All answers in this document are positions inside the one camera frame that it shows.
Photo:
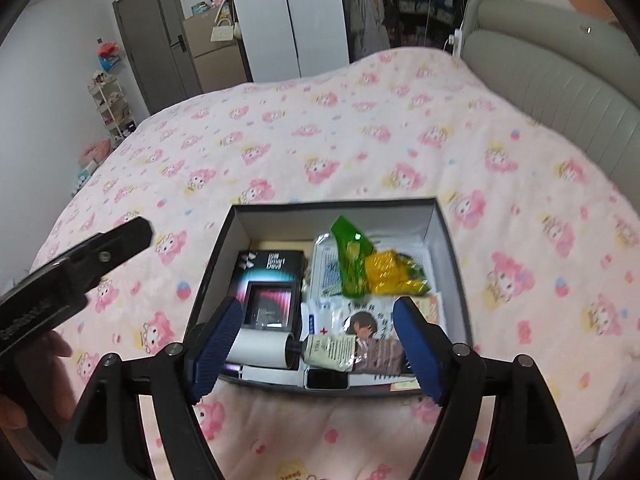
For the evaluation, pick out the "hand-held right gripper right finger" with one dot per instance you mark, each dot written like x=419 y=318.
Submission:
x=417 y=350

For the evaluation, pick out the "grey padded headboard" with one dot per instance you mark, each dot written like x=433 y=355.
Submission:
x=550 y=75

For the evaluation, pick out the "brown snack packet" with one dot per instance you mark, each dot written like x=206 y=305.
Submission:
x=382 y=357

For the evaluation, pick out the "pink printed blanket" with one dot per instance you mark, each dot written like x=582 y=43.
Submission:
x=350 y=135

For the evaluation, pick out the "black square display frame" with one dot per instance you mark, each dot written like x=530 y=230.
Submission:
x=252 y=310

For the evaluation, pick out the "person's left hand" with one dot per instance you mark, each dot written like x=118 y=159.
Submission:
x=57 y=347

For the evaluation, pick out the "white hanging garment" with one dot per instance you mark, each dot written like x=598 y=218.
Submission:
x=369 y=22

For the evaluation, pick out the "white flat case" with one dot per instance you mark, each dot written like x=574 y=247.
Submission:
x=270 y=374

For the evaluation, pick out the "white shelf rack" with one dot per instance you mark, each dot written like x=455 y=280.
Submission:
x=112 y=105

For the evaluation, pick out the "white wardrobe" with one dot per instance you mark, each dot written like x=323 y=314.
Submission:
x=285 y=15

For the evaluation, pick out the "white wet wipes pack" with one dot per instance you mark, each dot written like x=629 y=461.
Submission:
x=325 y=270

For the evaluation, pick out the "yellow paper note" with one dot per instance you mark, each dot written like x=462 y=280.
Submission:
x=431 y=307

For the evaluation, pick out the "small pale tube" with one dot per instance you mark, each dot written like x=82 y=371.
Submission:
x=330 y=352

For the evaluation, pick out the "white charger plug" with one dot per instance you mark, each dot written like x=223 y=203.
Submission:
x=455 y=42

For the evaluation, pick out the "black cardboard box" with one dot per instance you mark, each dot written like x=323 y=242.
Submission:
x=212 y=270

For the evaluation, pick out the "small white edged device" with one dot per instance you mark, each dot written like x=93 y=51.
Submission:
x=325 y=379

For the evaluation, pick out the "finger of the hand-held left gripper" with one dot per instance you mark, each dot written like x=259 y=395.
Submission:
x=110 y=247

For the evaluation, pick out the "white bag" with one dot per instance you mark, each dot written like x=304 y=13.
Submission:
x=222 y=32

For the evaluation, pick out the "black box with pink stripes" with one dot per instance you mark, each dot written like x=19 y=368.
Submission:
x=277 y=265

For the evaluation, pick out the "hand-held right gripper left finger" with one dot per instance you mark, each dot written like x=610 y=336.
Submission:
x=217 y=350

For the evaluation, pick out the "green snack packet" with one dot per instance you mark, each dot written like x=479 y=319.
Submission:
x=352 y=260

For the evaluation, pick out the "white paper roll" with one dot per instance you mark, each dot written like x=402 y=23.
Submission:
x=260 y=347

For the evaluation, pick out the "brown cardboard box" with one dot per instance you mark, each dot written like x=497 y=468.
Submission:
x=215 y=65

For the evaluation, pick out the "grey brown door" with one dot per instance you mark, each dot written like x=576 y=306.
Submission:
x=150 y=35

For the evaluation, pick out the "red and blue toys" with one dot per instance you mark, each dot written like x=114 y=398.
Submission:
x=107 y=57

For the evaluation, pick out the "illustrated cartoon packet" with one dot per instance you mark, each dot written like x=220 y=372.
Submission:
x=365 y=322

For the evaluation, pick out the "yellow crinkled wrapper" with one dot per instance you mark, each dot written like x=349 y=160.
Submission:
x=392 y=270

